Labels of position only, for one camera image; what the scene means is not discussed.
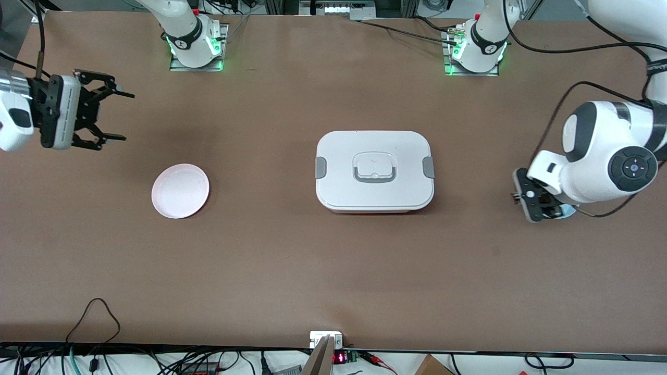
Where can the grey rack device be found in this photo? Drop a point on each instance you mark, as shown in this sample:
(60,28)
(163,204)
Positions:
(338,9)

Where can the grey metal bar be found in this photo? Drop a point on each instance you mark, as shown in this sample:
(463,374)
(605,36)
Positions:
(319,359)

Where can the small white device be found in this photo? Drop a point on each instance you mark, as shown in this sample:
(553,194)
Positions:
(319,337)

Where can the pink round plate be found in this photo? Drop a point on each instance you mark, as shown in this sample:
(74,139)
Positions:
(180,191)

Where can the red digit display module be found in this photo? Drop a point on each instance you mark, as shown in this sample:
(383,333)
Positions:
(340,357)

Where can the brown cardboard piece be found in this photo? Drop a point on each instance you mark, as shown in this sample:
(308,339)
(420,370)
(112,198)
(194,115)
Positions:
(432,367)

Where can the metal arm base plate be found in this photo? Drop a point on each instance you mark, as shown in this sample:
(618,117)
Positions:
(451,71)
(177,66)

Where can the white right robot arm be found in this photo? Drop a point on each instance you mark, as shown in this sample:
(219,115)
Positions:
(187,36)

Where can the white lidded lunch box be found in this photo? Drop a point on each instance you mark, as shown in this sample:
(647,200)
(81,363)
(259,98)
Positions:
(338,156)

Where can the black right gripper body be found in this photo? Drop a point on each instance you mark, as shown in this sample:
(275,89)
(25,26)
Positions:
(87,111)

